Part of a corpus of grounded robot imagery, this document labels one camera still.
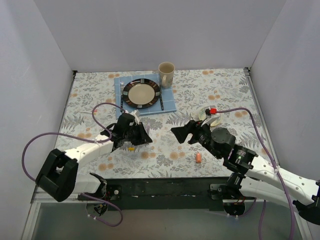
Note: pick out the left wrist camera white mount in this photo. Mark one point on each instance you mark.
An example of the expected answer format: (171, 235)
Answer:
(135, 113)

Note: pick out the beige floral ceramic mug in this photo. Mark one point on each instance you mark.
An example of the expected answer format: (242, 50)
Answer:
(166, 73)

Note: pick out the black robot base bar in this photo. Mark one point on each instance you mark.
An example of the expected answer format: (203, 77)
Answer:
(209, 193)

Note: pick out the yellow and blue patterned bowl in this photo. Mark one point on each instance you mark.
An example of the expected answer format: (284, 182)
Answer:
(216, 121)

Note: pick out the white marker with yellow tip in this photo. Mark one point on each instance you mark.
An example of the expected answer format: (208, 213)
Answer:
(84, 112)

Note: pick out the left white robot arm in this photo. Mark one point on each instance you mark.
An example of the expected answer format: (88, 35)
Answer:
(59, 176)

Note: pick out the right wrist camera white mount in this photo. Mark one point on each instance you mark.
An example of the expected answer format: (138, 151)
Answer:
(208, 115)

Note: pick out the aluminium frame rail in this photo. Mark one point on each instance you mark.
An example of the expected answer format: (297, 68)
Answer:
(301, 223)

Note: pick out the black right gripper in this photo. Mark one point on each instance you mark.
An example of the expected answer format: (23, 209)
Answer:
(191, 132)

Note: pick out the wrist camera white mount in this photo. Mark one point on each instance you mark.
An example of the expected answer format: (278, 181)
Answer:
(208, 115)
(135, 113)

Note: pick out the orange pen cap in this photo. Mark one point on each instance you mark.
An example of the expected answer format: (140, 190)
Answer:
(198, 158)

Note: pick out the dark striped rim dinner plate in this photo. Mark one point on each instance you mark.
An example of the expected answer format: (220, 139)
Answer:
(141, 93)

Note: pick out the black handled fork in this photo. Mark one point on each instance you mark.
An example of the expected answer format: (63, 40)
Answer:
(122, 85)

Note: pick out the light blue checked placemat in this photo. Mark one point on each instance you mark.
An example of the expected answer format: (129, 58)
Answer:
(167, 94)

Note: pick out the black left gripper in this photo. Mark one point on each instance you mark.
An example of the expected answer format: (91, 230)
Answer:
(135, 132)

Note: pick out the black handled table knife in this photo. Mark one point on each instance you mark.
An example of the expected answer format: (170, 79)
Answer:
(161, 100)

